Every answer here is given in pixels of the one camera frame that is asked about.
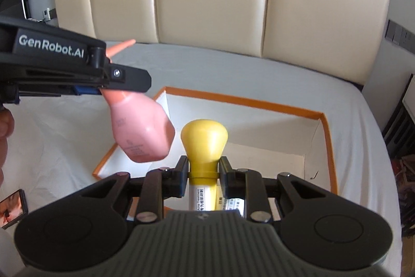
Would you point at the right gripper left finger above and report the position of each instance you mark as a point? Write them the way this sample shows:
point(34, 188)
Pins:
point(157, 186)

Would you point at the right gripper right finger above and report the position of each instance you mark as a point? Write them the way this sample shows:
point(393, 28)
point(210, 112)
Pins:
point(250, 186)

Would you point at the yellow cap bottle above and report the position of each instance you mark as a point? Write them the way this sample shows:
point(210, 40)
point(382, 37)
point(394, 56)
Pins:
point(204, 141)

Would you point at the pink pump bottle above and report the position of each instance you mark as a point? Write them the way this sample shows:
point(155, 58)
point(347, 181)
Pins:
point(140, 125)

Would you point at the person's left hand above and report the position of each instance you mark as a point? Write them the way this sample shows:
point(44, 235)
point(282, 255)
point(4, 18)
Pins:
point(7, 126)

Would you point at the orange cardboard storage box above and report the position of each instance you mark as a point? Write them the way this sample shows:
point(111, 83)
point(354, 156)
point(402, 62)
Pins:
point(267, 137)

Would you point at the white bed sheet mattress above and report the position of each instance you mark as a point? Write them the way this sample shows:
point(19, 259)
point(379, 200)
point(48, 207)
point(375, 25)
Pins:
point(58, 141)

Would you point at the cream leather headboard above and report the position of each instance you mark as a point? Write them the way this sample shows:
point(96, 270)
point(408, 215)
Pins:
point(227, 1)

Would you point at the grey wall switch panel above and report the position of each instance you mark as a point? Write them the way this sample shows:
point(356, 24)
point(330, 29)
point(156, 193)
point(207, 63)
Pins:
point(400, 36)

